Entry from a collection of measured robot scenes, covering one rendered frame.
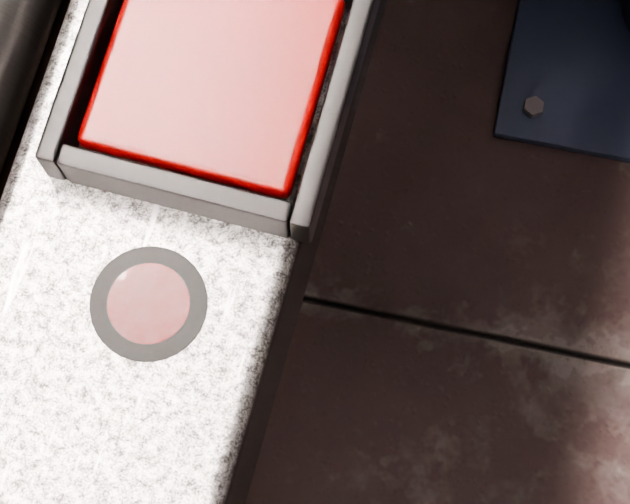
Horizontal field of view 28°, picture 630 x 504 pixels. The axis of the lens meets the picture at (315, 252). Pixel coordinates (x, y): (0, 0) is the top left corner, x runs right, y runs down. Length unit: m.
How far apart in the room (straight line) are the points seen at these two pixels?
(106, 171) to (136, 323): 0.04
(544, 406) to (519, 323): 0.09
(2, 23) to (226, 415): 0.13
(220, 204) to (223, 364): 0.04
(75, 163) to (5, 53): 0.05
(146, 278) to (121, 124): 0.04
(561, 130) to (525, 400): 0.28
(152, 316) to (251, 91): 0.07
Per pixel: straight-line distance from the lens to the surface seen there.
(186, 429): 0.33
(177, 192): 0.33
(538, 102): 1.33
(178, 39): 0.35
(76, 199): 0.35
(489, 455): 1.26
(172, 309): 0.34
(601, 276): 1.31
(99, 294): 0.34
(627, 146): 1.34
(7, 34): 0.38
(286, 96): 0.34
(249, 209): 0.33
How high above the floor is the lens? 1.24
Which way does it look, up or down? 75 degrees down
